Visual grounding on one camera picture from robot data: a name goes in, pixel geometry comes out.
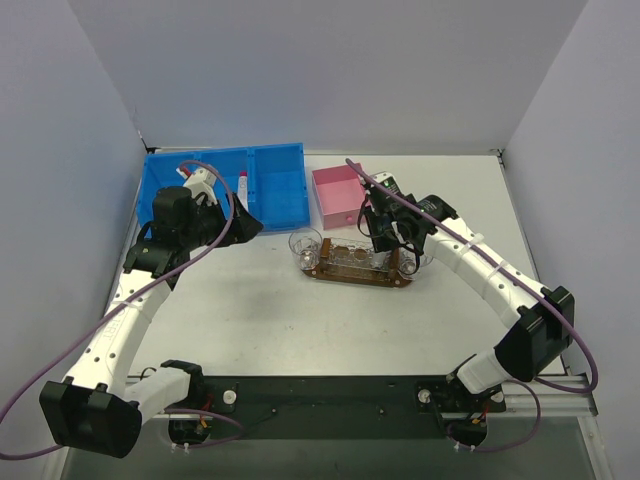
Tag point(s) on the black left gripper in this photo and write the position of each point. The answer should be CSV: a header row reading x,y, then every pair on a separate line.
x,y
229,220

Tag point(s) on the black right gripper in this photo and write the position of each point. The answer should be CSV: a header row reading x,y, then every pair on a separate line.
x,y
379,232

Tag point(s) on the white toothpaste red cap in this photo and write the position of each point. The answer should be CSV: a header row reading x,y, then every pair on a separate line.
x,y
243,190

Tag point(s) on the brown wooden tray holder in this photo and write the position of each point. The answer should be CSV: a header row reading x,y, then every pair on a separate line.
x,y
349,261

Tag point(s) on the white toothpaste blue cap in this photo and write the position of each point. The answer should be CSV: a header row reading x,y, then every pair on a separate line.
x,y
380,260

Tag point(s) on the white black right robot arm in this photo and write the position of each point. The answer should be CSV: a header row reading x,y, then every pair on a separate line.
x,y
534,338

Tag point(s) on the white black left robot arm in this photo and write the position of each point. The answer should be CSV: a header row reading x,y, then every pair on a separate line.
x,y
92,408

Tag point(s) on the blue plastic bin right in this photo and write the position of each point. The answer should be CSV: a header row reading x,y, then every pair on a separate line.
x,y
278,182

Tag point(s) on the blue plastic bin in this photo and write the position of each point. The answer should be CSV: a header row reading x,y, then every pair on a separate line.
x,y
278,182
160,170
231,163

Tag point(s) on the pink wooden drawer box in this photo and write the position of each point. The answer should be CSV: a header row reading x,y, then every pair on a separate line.
x,y
339,195

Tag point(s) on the blue plastic bin middle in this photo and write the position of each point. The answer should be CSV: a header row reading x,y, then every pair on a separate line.
x,y
231,163

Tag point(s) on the blue plastic bin left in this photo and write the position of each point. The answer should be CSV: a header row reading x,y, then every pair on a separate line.
x,y
160,170

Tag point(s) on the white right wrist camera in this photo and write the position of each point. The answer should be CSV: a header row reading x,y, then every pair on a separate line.
x,y
386,179

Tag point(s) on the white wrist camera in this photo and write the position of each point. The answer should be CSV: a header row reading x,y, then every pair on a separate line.
x,y
199,182
386,179

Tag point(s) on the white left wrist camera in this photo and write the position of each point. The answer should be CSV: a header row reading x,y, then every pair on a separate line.
x,y
199,182

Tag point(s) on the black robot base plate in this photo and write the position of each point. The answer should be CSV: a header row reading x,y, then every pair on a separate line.
x,y
259,422

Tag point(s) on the aluminium frame rail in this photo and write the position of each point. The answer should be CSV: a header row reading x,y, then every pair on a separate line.
x,y
226,395

